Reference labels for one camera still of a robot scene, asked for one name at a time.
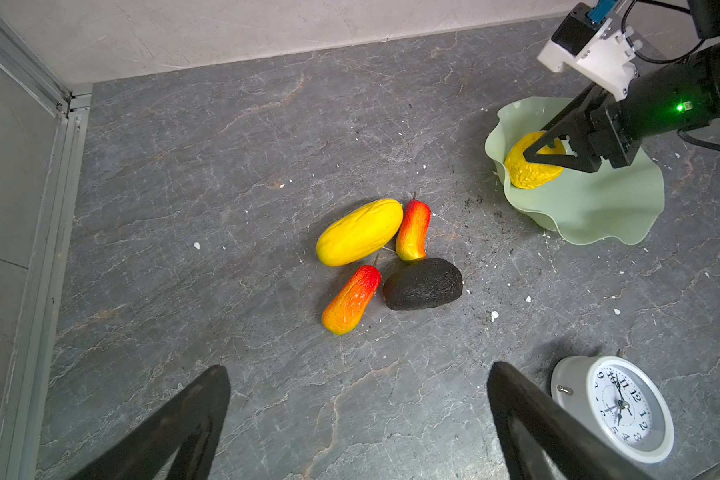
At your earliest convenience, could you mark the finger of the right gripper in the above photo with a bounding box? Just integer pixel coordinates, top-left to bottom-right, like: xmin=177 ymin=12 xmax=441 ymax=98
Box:
xmin=542 ymin=83 xmax=603 ymax=147
xmin=523 ymin=128 xmax=602 ymax=173

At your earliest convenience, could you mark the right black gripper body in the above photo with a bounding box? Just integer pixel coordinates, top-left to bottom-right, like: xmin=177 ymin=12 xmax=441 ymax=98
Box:
xmin=586 ymin=43 xmax=720 ymax=170

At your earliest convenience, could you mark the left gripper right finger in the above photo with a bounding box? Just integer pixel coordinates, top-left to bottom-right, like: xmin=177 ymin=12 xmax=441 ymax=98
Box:
xmin=487 ymin=361 xmax=649 ymax=479

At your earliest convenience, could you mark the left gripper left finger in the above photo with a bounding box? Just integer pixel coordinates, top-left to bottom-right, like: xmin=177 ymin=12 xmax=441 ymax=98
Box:
xmin=73 ymin=365 xmax=231 ymax=479

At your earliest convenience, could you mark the bumpy yellow fake fruit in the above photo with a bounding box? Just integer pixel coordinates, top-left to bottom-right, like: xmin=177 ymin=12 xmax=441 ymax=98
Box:
xmin=504 ymin=132 xmax=564 ymax=190

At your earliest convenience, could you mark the red-orange fake mango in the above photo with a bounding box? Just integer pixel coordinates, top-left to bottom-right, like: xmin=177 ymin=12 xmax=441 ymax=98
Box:
xmin=396 ymin=195 xmax=431 ymax=262
xmin=321 ymin=265 xmax=382 ymax=335

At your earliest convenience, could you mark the dark fake avocado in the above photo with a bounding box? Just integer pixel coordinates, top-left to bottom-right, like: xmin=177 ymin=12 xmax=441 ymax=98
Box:
xmin=383 ymin=258 xmax=464 ymax=311

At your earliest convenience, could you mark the long yellow fake fruit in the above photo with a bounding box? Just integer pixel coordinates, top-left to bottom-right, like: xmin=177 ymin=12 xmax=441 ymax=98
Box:
xmin=316 ymin=198 xmax=403 ymax=267

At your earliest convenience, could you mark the green wavy fruit bowl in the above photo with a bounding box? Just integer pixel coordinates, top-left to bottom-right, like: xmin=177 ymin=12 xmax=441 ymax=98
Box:
xmin=485 ymin=97 xmax=665 ymax=245

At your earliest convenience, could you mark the white alarm clock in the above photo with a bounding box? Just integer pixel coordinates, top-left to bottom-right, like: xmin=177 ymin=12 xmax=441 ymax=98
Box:
xmin=551 ymin=356 xmax=675 ymax=464

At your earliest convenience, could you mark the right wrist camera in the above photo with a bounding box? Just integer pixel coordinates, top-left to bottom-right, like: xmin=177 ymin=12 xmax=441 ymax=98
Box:
xmin=538 ymin=0 xmax=642 ymax=101

